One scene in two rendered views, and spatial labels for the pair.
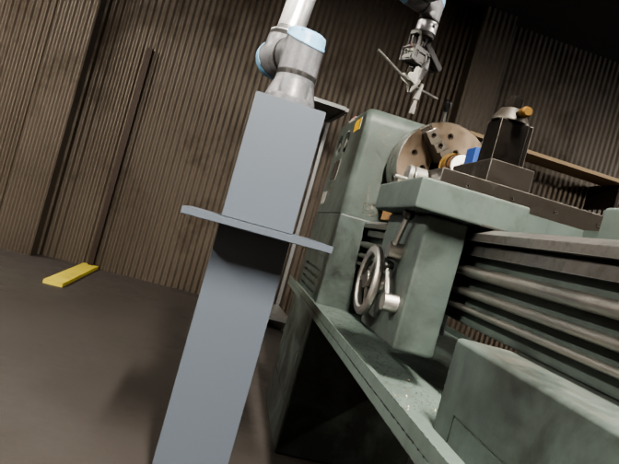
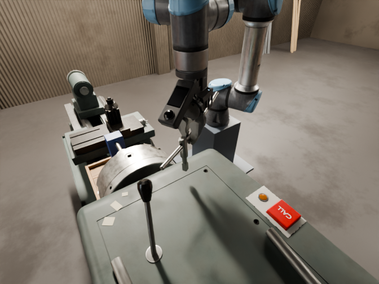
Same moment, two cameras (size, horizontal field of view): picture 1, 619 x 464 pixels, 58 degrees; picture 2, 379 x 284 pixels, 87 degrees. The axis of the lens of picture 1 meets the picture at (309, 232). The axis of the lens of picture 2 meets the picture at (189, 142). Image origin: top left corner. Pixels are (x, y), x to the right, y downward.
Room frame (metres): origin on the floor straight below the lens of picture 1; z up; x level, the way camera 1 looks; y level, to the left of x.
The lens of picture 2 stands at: (2.41, -0.41, 1.72)
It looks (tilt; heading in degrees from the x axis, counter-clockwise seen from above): 39 degrees down; 154
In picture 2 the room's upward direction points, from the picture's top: straight up
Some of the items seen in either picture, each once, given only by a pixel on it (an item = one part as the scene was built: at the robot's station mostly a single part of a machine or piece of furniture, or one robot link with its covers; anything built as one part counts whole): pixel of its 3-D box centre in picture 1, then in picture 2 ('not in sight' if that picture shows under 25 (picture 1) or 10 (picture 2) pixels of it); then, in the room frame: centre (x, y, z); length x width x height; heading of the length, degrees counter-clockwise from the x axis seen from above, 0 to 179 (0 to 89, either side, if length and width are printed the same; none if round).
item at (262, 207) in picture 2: not in sight; (271, 214); (2.25, -0.08, 1.23); 0.13 x 0.08 x 0.06; 8
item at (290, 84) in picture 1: (292, 91); (216, 111); (1.61, 0.16, 1.15); 0.15 x 0.15 x 0.10
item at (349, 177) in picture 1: (395, 181); (204, 275); (2.25, -0.28, 1.06); 0.59 x 0.48 x 0.39; 8
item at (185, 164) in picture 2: (415, 98); (184, 154); (2.05, -0.25, 1.35); 0.02 x 0.02 x 0.12
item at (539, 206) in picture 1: (514, 206); (108, 133); (1.24, -0.43, 0.95); 0.43 x 0.18 x 0.04; 98
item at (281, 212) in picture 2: not in sight; (283, 214); (2.27, -0.07, 1.26); 0.06 x 0.06 x 0.02; 8
